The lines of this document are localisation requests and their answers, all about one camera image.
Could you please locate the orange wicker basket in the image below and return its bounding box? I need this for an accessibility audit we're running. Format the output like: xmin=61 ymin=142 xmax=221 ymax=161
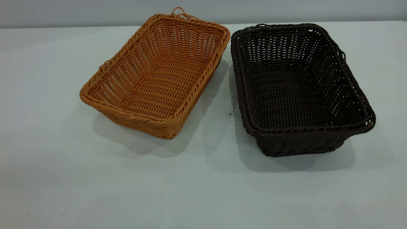
xmin=79 ymin=7 xmax=231 ymax=140

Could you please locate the dark brown wicker basket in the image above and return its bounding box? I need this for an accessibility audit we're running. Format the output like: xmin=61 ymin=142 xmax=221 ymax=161
xmin=231 ymin=23 xmax=376 ymax=157

